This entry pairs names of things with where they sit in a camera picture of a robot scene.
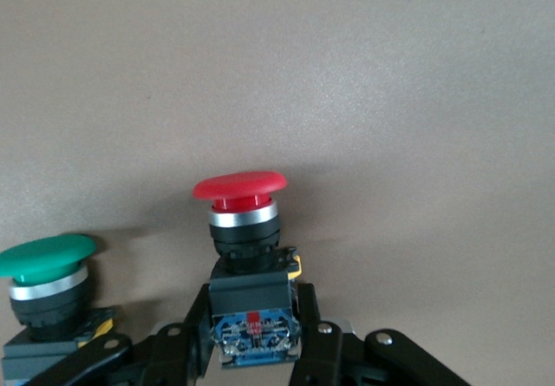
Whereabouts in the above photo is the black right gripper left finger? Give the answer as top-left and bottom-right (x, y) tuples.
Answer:
(25, 282), (216, 386)

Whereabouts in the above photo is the green mushroom push button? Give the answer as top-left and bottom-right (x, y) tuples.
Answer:
(0, 233), (117, 381)

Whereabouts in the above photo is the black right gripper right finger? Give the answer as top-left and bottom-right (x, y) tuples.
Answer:
(288, 281), (472, 386)

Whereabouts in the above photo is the brown table mat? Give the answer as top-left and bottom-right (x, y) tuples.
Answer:
(0, 0), (555, 386)

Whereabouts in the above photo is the red mushroom push button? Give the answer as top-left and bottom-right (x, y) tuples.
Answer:
(193, 169), (304, 369)

